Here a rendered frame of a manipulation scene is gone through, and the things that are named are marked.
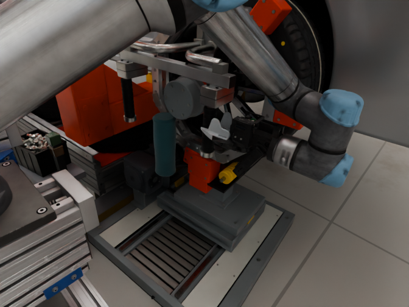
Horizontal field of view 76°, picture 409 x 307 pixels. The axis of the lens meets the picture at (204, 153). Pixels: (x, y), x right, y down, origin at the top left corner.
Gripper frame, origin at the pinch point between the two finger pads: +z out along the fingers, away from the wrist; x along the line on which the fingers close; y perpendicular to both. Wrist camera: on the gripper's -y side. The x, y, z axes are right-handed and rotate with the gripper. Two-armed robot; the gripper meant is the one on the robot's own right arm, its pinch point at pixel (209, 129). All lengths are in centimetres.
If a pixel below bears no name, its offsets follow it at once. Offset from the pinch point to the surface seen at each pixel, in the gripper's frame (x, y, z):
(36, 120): -7, -44, 137
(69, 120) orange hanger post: 3, -21, 73
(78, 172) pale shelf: 10, -38, 60
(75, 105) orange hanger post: 2, -11, 65
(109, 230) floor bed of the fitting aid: 4, -75, 53
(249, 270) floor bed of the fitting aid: -21, -75, -15
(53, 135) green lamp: 16, -17, 59
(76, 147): -6, -45, 89
